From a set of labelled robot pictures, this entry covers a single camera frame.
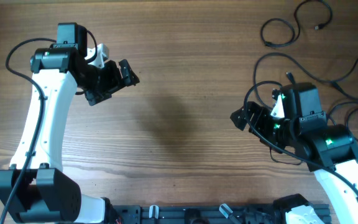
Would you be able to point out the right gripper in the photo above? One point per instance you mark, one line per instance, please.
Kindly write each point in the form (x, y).
(260, 123)

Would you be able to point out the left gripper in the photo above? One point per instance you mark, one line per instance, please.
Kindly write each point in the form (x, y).
(115, 82)

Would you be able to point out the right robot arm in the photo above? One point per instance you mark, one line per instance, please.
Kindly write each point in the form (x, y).
(298, 126)

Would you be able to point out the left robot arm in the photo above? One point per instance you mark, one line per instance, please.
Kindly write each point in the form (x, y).
(34, 189)

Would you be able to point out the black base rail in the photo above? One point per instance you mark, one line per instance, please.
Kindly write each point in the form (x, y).
(251, 213)

